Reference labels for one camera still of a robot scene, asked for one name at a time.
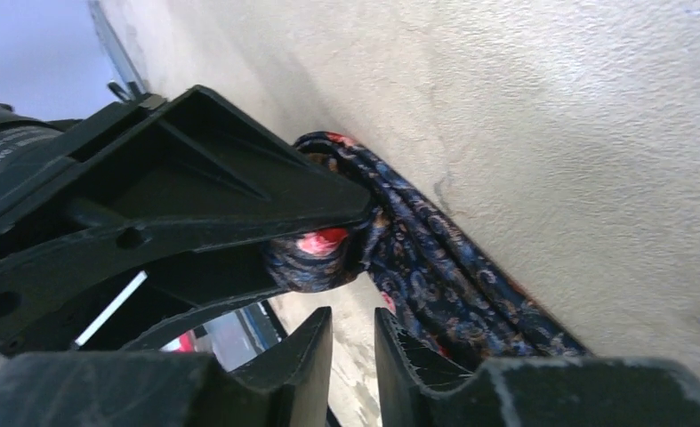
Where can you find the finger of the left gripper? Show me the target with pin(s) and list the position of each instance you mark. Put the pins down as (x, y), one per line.
(122, 292)

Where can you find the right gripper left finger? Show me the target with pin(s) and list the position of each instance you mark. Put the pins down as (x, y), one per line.
(286, 385)

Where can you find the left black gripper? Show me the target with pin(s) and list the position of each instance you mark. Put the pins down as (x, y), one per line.
(195, 167)

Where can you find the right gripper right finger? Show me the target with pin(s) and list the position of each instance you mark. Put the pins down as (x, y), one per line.
(419, 387)

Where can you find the dark floral patterned tie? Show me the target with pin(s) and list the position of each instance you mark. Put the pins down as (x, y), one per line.
(438, 284)

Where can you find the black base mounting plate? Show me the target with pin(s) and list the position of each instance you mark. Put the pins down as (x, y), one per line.
(234, 338)

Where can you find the aluminium frame rail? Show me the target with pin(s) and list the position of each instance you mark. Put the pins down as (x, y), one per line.
(126, 84)

